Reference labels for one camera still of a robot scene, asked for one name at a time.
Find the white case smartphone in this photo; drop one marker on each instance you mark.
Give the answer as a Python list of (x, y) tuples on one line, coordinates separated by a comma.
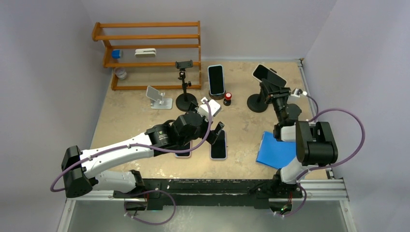
[(262, 72)]

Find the blue white small box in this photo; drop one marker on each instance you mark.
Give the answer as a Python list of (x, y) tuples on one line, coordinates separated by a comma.
[(117, 54)]

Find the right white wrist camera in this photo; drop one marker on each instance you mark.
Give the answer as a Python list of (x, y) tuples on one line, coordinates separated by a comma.
[(296, 96)]

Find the lavender case smartphone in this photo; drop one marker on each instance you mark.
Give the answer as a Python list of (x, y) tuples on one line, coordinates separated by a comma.
[(218, 150)]

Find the blue notebook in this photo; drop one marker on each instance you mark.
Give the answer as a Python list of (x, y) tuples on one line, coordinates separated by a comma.
[(274, 153)]

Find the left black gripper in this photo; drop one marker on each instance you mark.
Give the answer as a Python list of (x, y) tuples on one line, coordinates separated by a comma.
[(212, 134)]

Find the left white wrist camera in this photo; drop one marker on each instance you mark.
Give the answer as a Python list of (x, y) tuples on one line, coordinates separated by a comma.
[(208, 108)]

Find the wooden shelf rack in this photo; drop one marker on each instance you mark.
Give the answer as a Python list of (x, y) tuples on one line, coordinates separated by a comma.
[(173, 41)]

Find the clear small jar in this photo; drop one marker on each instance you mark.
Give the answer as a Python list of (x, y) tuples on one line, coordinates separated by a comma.
[(120, 73)]

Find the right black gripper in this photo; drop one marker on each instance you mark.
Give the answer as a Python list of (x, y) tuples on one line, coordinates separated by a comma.
[(275, 91)]

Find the silver folding phone stand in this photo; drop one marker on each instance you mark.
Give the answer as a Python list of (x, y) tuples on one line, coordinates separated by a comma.
[(157, 99)]

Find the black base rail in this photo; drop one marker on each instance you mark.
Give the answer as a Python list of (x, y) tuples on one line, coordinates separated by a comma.
[(258, 193)]

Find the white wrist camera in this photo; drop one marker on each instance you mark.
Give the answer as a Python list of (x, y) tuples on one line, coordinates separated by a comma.
[(208, 108), (296, 96)]

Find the pink case smartphone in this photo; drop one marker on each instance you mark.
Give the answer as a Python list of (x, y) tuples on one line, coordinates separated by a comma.
[(185, 154)]

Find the white eraser block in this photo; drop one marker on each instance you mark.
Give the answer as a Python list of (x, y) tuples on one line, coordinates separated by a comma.
[(145, 53)]

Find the light blue case smartphone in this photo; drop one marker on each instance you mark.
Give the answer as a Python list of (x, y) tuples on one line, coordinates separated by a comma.
[(216, 79)]

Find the black phone stand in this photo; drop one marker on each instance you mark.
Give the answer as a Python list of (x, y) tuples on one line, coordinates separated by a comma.
[(255, 102), (185, 99)]

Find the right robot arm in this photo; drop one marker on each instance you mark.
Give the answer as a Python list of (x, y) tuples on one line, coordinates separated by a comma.
[(315, 145)]

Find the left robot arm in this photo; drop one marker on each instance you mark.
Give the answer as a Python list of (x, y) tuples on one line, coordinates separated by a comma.
[(87, 170)]

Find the round brown phone dock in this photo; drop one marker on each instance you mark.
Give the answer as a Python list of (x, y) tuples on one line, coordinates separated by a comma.
[(217, 96)]

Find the red cap black stamp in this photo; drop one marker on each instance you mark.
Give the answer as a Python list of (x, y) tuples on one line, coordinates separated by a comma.
[(227, 99)]

